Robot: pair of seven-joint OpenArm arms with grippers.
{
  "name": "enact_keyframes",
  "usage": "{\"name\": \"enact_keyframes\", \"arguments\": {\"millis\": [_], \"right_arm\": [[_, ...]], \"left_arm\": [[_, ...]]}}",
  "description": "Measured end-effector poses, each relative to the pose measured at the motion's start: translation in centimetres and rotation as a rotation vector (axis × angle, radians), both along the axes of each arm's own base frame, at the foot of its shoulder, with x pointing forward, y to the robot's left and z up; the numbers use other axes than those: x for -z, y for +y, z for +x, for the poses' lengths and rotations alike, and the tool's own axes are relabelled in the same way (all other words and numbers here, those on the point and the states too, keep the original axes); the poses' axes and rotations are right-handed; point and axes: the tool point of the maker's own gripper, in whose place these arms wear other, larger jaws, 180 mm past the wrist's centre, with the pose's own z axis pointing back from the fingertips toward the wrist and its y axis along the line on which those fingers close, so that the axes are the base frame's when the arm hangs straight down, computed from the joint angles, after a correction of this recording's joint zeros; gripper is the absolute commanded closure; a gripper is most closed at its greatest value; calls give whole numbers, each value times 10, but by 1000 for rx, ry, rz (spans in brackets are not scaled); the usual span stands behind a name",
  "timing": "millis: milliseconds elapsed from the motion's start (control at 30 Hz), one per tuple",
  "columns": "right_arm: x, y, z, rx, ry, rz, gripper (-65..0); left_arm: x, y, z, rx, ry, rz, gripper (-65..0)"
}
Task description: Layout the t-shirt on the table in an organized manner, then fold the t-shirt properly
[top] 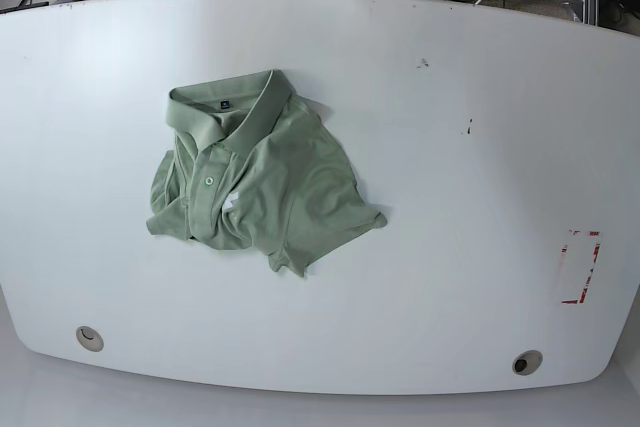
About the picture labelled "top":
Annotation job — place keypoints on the green polo shirt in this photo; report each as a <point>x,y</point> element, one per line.
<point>252,166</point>

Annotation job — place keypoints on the red tape rectangle marking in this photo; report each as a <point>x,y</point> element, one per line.
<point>578,260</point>

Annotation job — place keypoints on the right table cable grommet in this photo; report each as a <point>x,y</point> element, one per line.
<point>527,362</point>

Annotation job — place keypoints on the table cable grommet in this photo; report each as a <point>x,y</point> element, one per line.
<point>89,339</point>
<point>527,362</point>

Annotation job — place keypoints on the left table cable grommet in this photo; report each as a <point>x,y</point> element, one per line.
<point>89,339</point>

